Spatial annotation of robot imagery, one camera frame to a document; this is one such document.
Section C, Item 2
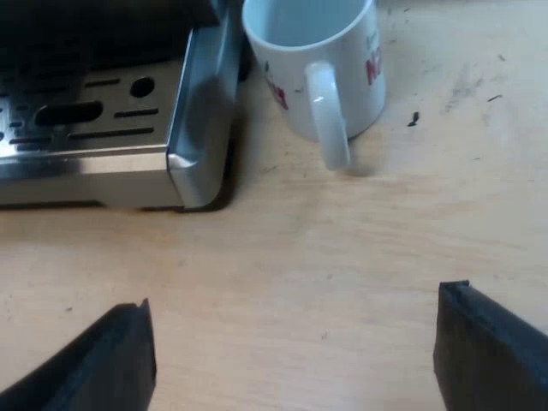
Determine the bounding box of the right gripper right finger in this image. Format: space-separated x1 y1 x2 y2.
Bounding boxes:
432 280 548 411

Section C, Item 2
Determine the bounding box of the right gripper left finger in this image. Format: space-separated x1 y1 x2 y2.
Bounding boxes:
0 298 156 411

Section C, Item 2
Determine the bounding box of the white mug with red print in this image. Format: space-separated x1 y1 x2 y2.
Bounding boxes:
241 0 386 170

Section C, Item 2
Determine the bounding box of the steel espresso machine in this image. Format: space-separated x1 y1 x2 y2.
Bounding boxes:
0 0 247 213

